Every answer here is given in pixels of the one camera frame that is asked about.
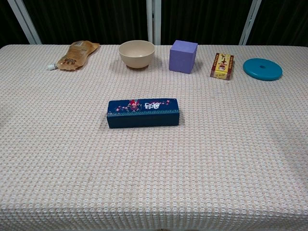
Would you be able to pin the blue glasses case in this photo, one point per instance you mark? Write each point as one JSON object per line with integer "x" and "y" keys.
{"x": 144, "y": 120}

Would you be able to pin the yellow red carton box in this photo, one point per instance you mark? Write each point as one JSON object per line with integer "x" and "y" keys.
{"x": 222, "y": 67}

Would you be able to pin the pink white woven tablecloth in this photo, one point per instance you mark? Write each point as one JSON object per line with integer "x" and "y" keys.
{"x": 168, "y": 168}

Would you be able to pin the beige bowl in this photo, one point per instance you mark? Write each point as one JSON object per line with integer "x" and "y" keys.
{"x": 136, "y": 57}

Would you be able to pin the purple cube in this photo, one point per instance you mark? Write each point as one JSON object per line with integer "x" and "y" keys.
{"x": 181, "y": 60}

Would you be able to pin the brown spout pouch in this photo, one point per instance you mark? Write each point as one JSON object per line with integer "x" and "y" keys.
{"x": 74, "y": 55}

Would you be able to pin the black pleated curtain panel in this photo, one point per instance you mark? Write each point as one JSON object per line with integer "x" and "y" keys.
{"x": 204, "y": 21}
{"x": 7, "y": 24}
{"x": 284, "y": 21}
{"x": 91, "y": 21}

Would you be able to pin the teal round disc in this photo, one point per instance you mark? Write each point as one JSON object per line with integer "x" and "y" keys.
{"x": 255, "y": 69}

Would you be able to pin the white partition post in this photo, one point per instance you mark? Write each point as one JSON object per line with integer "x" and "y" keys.
{"x": 250, "y": 21}
{"x": 24, "y": 21}
{"x": 154, "y": 21}

